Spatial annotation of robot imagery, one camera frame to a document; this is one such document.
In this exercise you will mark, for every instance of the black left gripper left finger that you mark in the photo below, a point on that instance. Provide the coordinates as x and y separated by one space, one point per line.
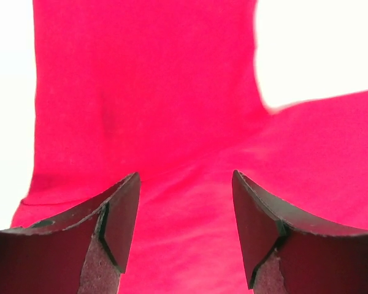
82 250

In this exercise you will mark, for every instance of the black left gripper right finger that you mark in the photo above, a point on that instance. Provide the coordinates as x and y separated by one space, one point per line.
288 250

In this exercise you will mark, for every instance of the red t shirt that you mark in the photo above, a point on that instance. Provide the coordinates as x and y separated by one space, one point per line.
168 89

